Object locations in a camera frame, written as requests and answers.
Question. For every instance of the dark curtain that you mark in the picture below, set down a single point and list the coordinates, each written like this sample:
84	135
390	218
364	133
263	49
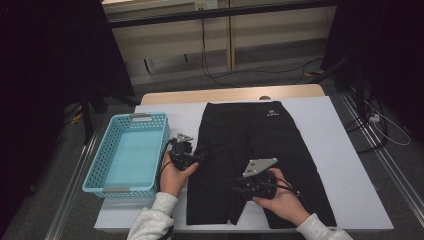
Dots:
393	50
40	66

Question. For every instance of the black metal stand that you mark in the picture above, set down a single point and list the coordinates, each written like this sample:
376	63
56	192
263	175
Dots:
87	120
359	93

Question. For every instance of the white wall socket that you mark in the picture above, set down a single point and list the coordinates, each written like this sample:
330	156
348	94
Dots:
206	4

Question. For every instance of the black pants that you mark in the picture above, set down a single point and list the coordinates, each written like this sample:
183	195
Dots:
233	133

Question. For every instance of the white power plug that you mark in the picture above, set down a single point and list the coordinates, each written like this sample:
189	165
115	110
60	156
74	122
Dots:
374	118

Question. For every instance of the person's right hand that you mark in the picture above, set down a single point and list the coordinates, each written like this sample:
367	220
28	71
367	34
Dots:
286	203

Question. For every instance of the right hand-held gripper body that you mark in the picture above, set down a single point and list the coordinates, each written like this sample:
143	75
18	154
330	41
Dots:
261	188

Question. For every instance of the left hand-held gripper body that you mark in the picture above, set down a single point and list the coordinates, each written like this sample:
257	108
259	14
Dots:
181	156

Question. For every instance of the metal floor rail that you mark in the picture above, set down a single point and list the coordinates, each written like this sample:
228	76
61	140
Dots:
393	173
71	193

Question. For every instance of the blue perforated plastic basket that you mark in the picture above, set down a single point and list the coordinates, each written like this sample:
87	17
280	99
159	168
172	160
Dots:
100	160

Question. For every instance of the person's left hand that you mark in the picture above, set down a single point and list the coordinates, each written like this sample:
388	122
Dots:
175	180

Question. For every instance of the white table cover sheet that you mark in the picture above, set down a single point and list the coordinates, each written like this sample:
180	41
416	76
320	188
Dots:
316	133

